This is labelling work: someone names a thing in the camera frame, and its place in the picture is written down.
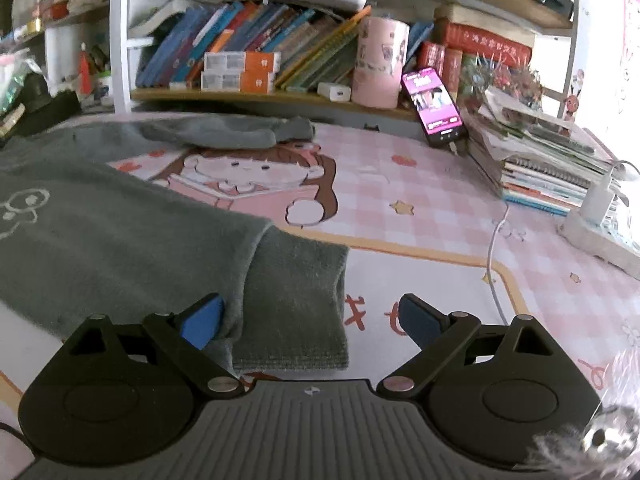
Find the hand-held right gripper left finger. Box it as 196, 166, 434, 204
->
65, 292, 246, 401

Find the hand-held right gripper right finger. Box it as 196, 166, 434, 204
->
375, 293, 576, 401

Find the grey sweatshirt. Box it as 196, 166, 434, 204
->
0, 114, 351, 373

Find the pink checked cartoon desk mat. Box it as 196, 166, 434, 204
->
0, 110, 640, 480

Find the white power strip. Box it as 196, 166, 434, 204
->
557, 207, 640, 281

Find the stack of magazines and notebooks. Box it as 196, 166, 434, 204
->
467, 85, 621, 216

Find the white plug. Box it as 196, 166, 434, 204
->
580, 160, 640, 226

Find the black smartphone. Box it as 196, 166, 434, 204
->
401, 67, 469, 148

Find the grey furry charm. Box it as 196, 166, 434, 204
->
530, 350, 640, 480

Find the orange and white box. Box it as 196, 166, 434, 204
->
201, 71, 276, 94
204, 51, 281, 74

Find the white power adapter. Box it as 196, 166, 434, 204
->
317, 81, 352, 101

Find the black box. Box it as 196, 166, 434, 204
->
0, 91, 83, 146

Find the pink printed cylinder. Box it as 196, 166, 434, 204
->
351, 16, 410, 109

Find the row of leaning books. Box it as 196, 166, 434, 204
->
135, 2, 373, 92

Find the white wooden bookshelf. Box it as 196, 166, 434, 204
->
45, 0, 583, 126

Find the dark round object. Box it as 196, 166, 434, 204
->
20, 72, 53, 111

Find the thick red book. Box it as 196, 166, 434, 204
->
445, 22, 533, 68

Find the white cable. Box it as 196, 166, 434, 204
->
482, 205, 518, 333

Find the cartoon wall sticker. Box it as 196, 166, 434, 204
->
562, 67, 589, 121

